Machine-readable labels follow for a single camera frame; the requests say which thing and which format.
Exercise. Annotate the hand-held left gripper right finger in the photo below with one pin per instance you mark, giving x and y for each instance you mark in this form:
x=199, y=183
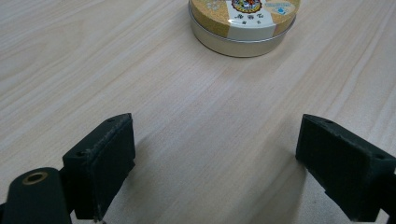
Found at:
x=345, y=168

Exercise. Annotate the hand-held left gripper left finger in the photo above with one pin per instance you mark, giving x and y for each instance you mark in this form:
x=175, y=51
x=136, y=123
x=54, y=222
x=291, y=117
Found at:
x=99, y=165

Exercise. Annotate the round gold tin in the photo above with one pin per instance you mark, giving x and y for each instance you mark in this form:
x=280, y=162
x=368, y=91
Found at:
x=244, y=26

